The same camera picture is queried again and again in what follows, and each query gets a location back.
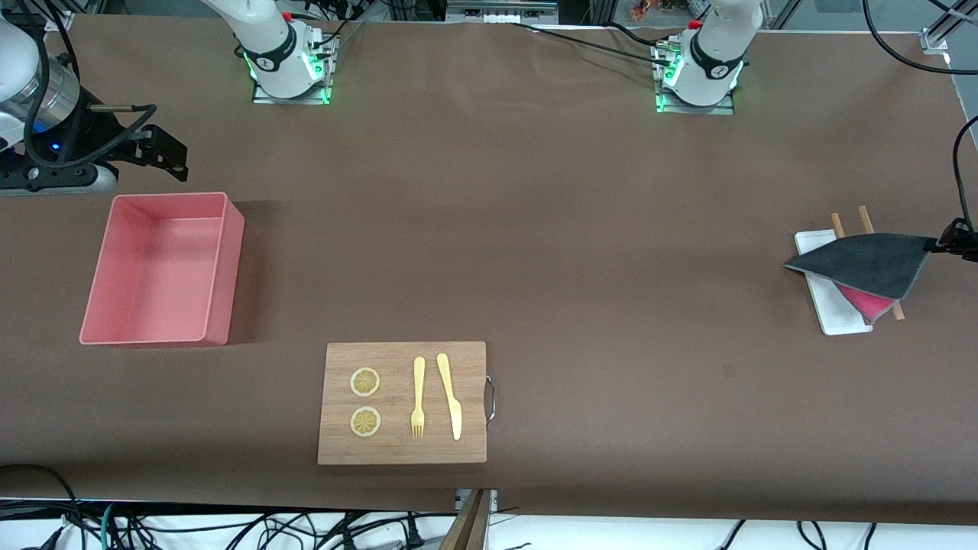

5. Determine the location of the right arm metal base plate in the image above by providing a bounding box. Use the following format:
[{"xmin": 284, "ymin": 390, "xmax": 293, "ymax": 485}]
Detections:
[{"xmin": 252, "ymin": 27, "xmax": 337, "ymax": 105}]

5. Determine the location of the white rectangular tray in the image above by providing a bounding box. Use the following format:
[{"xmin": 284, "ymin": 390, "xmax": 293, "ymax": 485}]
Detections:
[{"xmin": 795, "ymin": 229, "xmax": 874, "ymax": 335}]

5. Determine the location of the brown wooden post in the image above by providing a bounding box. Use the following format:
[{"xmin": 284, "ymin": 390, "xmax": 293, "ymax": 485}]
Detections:
[{"xmin": 441, "ymin": 489, "xmax": 494, "ymax": 550}]

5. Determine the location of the black looped floor cable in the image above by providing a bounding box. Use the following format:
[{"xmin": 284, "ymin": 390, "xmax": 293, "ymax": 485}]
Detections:
[{"xmin": 0, "ymin": 463, "xmax": 85, "ymax": 550}]

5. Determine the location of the grey cloth with pink underside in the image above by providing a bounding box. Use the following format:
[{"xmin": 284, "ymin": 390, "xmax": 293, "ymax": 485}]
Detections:
[{"xmin": 783, "ymin": 233, "xmax": 939, "ymax": 322}]

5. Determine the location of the wooden cutting board metal handle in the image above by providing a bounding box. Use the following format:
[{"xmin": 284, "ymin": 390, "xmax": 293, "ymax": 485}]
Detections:
[{"xmin": 317, "ymin": 341, "xmax": 497, "ymax": 466}]

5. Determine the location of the yellow plastic fork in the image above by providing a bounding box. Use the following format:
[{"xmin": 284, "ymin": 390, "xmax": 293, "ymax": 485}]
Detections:
[{"xmin": 410, "ymin": 357, "xmax": 426, "ymax": 439}]

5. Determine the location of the grey metal frame rail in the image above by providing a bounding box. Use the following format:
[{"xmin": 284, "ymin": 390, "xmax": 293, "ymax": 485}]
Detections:
[{"xmin": 447, "ymin": 0, "xmax": 559, "ymax": 24}]

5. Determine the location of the pink plastic bin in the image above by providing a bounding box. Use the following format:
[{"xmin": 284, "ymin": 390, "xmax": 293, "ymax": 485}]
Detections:
[{"xmin": 79, "ymin": 192, "xmax": 246, "ymax": 347}]

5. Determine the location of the yellow plastic knife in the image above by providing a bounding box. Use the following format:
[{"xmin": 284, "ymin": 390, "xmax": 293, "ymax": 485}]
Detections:
[{"xmin": 436, "ymin": 353, "xmax": 463, "ymax": 442}]

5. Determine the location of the black cable lying on table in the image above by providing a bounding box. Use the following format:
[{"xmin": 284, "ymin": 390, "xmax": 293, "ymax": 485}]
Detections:
[{"xmin": 510, "ymin": 21, "xmax": 677, "ymax": 62}]

